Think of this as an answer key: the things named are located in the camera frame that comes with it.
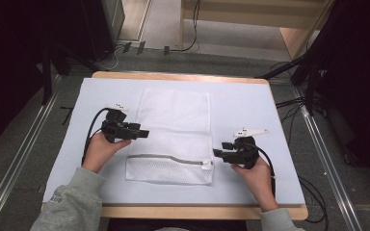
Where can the white mesh laundry bag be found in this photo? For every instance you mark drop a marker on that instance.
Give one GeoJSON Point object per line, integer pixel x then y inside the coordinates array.
{"type": "Point", "coordinates": [173, 138]}

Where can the white table mat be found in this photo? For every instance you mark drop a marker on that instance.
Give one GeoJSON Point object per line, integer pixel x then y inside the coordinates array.
{"type": "Point", "coordinates": [244, 102]}

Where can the metal floor rail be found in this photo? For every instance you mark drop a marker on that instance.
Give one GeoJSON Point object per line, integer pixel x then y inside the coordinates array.
{"type": "Point", "coordinates": [330, 166]}
{"type": "Point", "coordinates": [19, 154]}

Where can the black curtain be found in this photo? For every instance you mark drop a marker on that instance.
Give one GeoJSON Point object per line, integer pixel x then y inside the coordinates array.
{"type": "Point", "coordinates": [359, 80]}
{"type": "Point", "coordinates": [9, 64]}

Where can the black metal stand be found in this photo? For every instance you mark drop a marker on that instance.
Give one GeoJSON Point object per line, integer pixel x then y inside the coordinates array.
{"type": "Point", "coordinates": [302, 70]}
{"type": "Point", "coordinates": [47, 77]}

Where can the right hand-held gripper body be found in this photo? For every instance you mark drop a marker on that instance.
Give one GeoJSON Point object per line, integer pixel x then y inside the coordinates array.
{"type": "Point", "coordinates": [245, 155]}

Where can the person's dark pants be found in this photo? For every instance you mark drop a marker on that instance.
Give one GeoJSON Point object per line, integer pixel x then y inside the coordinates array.
{"type": "Point", "coordinates": [173, 225]}

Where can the person's left hand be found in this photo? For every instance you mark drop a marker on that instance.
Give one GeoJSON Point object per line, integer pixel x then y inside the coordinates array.
{"type": "Point", "coordinates": [101, 154]}

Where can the grey cabinet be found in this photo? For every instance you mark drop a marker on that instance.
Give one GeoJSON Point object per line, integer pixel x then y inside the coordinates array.
{"type": "Point", "coordinates": [115, 16]}

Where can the wooden table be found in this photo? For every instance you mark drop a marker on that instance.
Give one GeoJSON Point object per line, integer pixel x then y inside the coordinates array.
{"type": "Point", "coordinates": [179, 212]}

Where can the person's right hand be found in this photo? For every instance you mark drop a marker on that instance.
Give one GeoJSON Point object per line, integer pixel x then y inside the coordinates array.
{"type": "Point", "coordinates": [257, 179]}

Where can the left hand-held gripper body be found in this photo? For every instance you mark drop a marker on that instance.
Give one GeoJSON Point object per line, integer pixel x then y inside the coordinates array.
{"type": "Point", "coordinates": [115, 128]}

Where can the wooden furniture frame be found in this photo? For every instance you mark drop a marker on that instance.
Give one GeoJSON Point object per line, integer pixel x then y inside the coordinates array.
{"type": "Point", "coordinates": [289, 35]}

